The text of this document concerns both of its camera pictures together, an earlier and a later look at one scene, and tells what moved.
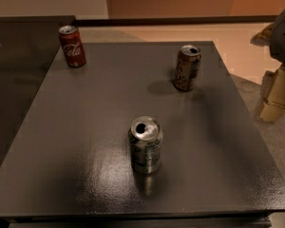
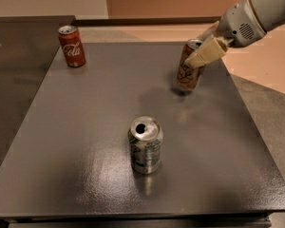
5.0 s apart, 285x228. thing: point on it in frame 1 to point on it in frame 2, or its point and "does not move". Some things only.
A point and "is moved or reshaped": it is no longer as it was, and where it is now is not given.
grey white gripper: (284, 38) to (238, 24)
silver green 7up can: (145, 138) does not move
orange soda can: (187, 66) is moved or reshaped
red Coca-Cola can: (72, 47) does not move
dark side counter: (22, 50) does not move
